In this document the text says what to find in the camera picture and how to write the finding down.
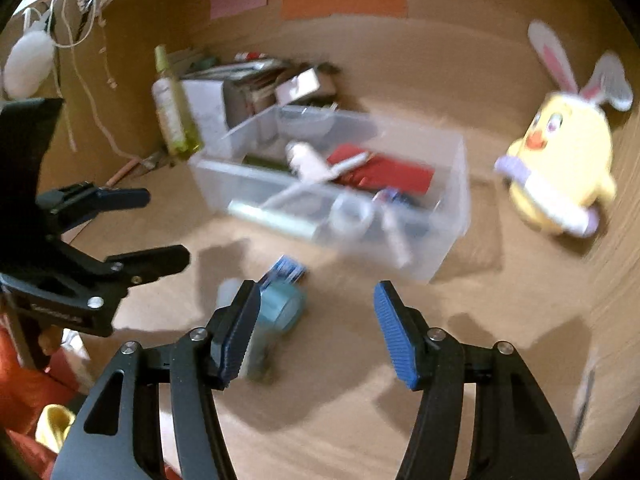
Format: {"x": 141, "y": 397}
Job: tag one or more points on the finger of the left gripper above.
{"x": 65, "y": 208}
{"x": 149, "y": 265}

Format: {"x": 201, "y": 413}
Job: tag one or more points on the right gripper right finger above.
{"x": 516, "y": 434}

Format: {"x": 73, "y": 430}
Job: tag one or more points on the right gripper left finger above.
{"x": 116, "y": 434}

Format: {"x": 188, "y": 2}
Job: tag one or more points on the white cream tube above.
{"x": 309, "y": 166}

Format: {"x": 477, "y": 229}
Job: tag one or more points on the red paper envelope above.
{"x": 383, "y": 171}

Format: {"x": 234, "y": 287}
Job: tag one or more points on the yellow-green spray bottle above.
{"x": 177, "y": 125}

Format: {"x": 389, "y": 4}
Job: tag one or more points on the pale green tube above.
{"x": 275, "y": 220}

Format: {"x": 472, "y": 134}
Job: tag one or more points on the white fluffy pompom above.
{"x": 28, "y": 65}

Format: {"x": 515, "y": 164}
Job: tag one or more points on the white paper booklet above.
{"x": 207, "y": 102}

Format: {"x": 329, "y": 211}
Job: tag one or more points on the stack of books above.
{"x": 250, "y": 84}

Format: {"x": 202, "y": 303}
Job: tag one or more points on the white tape roll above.
{"x": 351, "y": 216}

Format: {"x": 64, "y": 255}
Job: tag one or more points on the glass bowl of trinkets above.
{"x": 305, "y": 123}

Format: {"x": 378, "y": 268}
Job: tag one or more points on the red white marker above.
{"x": 242, "y": 57}

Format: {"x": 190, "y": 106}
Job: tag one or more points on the clear plastic storage bin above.
{"x": 412, "y": 233}

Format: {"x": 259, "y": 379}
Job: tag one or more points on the small white box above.
{"x": 308, "y": 85}

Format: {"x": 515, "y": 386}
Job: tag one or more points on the yellow chick plush toy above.
{"x": 560, "y": 170}

